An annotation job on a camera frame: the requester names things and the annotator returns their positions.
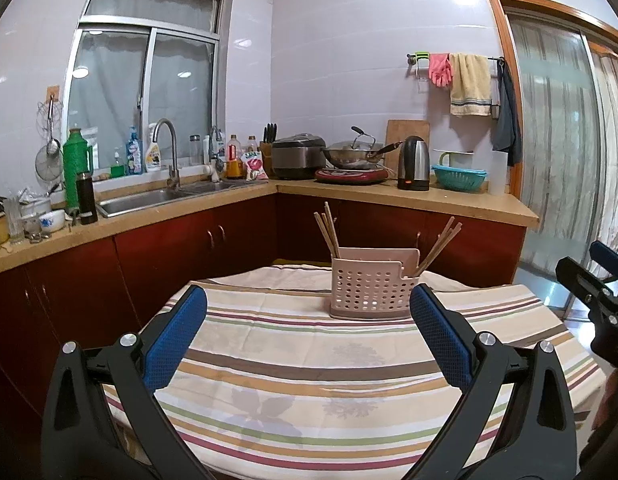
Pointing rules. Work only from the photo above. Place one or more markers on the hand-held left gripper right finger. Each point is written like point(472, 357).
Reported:
point(441, 337)

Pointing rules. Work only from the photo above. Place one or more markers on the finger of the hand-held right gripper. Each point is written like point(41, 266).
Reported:
point(576, 275)
point(611, 260)

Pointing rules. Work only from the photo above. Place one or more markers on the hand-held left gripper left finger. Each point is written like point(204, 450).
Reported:
point(176, 337)

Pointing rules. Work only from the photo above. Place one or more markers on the pink perforated utensil holder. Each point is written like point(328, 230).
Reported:
point(374, 285)

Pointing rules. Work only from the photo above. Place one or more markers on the pile of wooden chopsticks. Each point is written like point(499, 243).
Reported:
point(336, 237)

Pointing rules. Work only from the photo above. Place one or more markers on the person's right hand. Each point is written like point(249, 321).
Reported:
point(607, 402)

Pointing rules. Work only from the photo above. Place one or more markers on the striped tablecloth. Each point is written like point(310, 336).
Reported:
point(289, 340)

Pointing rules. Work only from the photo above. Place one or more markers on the white plastic container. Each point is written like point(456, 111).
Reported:
point(498, 175)

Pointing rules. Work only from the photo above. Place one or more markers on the beige kitchen countertop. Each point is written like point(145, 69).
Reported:
point(464, 207)

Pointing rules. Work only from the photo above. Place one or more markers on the wood framed glass door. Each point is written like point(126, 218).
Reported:
point(554, 140)

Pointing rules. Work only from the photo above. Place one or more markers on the stainless steel sink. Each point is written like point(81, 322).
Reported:
point(154, 200)

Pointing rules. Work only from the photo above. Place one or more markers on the teal plastic basket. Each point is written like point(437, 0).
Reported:
point(459, 179)

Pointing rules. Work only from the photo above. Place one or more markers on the dark slim thermos bottle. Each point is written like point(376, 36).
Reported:
point(86, 200)

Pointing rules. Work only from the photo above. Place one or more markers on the dark grey cloth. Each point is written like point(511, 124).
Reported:
point(507, 122)

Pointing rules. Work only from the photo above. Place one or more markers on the white and green mug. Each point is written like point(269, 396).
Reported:
point(454, 157)

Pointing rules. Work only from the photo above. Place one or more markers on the white blue floral bowl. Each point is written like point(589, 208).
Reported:
point(52, 221)

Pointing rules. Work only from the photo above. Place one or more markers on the steel electric kettle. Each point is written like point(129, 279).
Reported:
point(415, 162)

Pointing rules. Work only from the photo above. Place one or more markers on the tall steel sink faucet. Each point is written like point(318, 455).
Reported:
point(175, 160)

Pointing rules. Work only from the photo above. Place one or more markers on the small green soap dispenser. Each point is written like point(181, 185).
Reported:
point(118, 169)

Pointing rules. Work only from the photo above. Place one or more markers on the small glass cup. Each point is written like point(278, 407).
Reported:
point(33, 230)

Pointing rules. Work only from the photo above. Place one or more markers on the white spray cleaner bottle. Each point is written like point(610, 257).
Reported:
point(154, 155)

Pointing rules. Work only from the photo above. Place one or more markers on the red label oil bottle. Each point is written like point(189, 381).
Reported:
point(234, 162)

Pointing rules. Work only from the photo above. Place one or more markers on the red induction cooker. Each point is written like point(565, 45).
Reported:
point(351, 176)

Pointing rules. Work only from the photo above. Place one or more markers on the blue dish soap bottle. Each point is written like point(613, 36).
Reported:
point(134, 157)

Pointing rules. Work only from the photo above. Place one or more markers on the clear glass jar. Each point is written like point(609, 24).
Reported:
point(195, 152)

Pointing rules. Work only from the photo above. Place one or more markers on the small steel tap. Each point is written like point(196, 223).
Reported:
point(215, 155)

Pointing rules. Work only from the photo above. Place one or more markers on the pink and white bag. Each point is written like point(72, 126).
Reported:
point(255, 167)

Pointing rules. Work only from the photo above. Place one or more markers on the white pot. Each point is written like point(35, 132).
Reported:
point(38, 206)

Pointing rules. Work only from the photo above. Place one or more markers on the green thermos flask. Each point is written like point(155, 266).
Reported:
point(75, 170)

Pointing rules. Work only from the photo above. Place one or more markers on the tall clear glass cup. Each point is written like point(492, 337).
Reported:
point(14, 222)

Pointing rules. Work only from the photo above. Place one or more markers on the knife block with knives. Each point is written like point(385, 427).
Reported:
point(266, 157)

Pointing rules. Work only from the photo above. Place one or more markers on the steel wok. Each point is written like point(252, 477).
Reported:
point(346, 160)

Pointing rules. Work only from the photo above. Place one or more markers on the small clear bottle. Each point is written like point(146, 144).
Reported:
point(252, 144)

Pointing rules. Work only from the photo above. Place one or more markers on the wooden cutting board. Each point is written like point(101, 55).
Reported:
point(399, 132)

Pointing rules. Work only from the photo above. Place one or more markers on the mesh strainer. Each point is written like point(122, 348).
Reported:
point(46, 165)

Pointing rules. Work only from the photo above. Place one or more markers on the yellow towel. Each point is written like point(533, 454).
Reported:
point(470, 85)

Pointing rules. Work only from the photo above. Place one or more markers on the steel ladle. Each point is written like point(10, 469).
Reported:
point(52, 145)

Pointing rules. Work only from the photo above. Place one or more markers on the pink rubber gloves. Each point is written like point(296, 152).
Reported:
point(440, 70)

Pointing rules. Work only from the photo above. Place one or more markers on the sliding glass window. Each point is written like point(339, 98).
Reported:
point(114, 95)

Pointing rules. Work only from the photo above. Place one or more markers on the wall towel rack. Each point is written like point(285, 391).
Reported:
point(418, 57)

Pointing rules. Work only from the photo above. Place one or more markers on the wall hook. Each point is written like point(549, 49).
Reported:
point(54, 91)

